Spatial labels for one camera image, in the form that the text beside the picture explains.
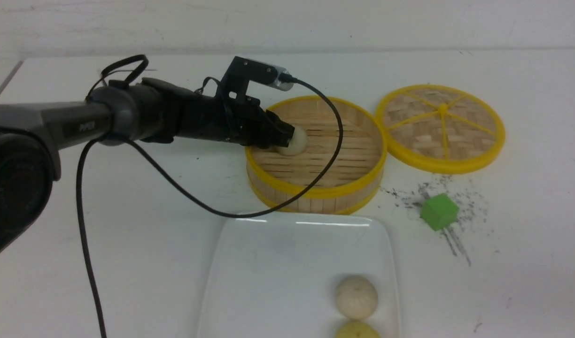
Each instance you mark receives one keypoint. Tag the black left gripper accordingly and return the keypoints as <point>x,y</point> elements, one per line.
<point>188,114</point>

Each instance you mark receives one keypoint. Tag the white steamed bun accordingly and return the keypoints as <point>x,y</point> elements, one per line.
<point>356,297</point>
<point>297,143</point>

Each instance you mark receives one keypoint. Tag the white steamed bun front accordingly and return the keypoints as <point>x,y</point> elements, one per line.
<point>356,297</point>

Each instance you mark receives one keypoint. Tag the yellow steamed bun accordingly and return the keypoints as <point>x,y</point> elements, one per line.
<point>356,329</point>

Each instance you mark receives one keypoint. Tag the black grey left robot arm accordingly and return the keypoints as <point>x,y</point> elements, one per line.
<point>154,111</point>

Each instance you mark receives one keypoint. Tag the white rectangular plate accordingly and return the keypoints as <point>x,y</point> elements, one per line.
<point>275,276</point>

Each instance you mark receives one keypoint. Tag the woven bamboo steamer lid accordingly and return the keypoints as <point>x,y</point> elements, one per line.
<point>440,129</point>

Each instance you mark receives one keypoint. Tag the green cube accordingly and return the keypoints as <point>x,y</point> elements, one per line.
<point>439,212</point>

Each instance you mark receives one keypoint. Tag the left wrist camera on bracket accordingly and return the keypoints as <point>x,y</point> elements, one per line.
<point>243,71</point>

